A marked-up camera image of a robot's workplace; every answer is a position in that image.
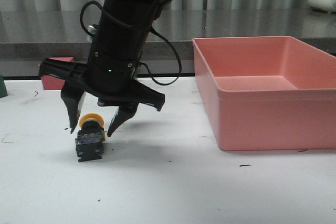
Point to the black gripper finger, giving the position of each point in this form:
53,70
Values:
123,114
73,99

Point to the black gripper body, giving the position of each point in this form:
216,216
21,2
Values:
113,59

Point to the yellow mushroom push button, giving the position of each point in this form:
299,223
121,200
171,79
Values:
90,138

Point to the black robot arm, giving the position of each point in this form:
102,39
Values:
146,6

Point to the dark green block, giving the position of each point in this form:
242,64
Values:
3,90

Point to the grey stone counter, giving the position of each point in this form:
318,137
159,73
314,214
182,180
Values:
29,37

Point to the pink plastic bin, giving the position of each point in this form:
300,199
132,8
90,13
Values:
266,93

